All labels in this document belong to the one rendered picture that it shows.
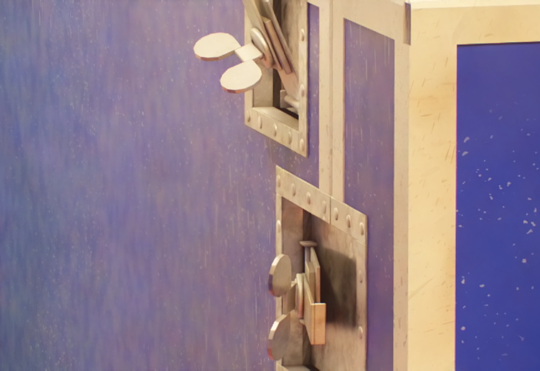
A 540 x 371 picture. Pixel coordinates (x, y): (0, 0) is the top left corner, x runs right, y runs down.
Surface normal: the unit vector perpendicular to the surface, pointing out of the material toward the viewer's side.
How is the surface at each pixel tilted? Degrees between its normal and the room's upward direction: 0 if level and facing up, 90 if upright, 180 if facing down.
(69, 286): 90
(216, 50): 29
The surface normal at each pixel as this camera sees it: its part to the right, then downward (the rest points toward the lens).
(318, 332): 0.04, 0.16
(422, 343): 0.27, 0.15
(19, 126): -0.96, 0.04
